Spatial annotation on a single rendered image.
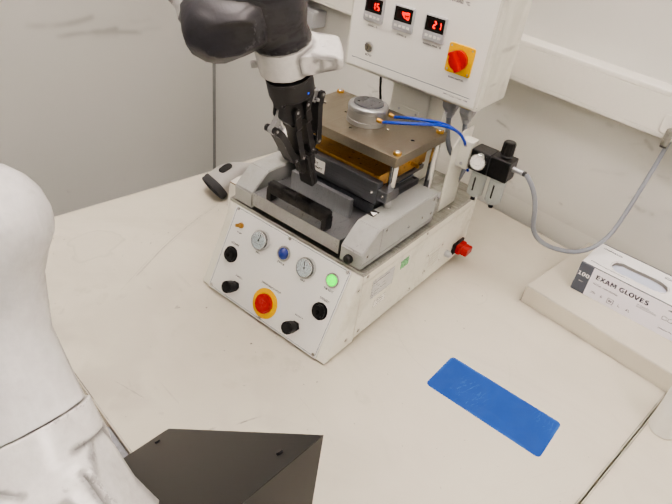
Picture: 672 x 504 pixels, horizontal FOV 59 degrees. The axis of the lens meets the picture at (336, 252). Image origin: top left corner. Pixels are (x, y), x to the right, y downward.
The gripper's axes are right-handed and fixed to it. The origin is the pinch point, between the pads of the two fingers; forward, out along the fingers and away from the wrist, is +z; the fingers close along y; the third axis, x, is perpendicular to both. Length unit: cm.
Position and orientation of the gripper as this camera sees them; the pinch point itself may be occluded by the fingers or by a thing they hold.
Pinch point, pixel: (306, 167)
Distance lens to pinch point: 108.0
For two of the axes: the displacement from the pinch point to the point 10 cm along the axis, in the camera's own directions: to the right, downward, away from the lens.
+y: -6.4, 6.4, -4.3
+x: 7.6, 4.5, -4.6
